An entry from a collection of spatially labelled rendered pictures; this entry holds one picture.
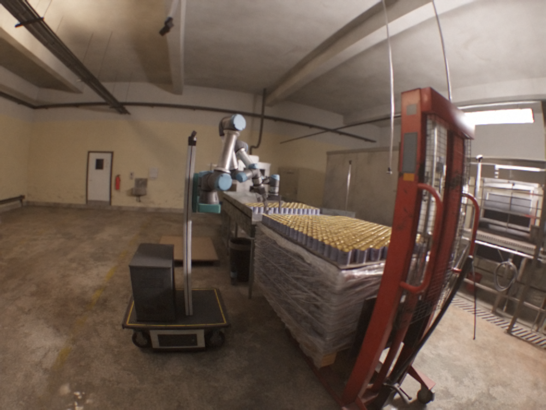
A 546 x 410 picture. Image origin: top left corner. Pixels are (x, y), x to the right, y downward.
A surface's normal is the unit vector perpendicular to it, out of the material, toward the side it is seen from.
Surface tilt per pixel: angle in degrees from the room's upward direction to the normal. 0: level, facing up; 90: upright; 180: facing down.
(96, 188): 90
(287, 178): 90
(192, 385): 0
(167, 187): 90
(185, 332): 90
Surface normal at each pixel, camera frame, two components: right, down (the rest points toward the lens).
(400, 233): -0.93, -0.04
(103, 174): 0.35, 0.14
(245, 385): 0.09, -0.99
